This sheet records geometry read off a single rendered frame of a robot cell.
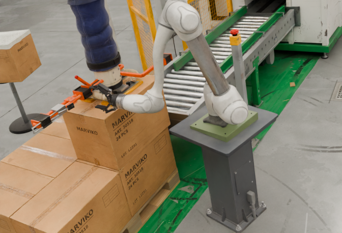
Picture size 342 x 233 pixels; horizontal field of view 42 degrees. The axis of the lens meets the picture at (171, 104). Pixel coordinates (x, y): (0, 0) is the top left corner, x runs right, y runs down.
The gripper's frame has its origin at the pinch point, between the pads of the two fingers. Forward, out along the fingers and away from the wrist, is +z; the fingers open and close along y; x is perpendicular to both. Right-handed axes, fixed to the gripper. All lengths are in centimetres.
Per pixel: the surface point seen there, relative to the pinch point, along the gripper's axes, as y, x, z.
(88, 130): 25.0, -3.4, 11.4
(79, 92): -2.5, -1.5, 11.2
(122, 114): 18.7, 12.1, -6.6
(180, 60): 45, 145, 38
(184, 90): 55, 110, 14
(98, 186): 53, -21, -3
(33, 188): 53, -40, 39
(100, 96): 5.3, 8.6, 4.8
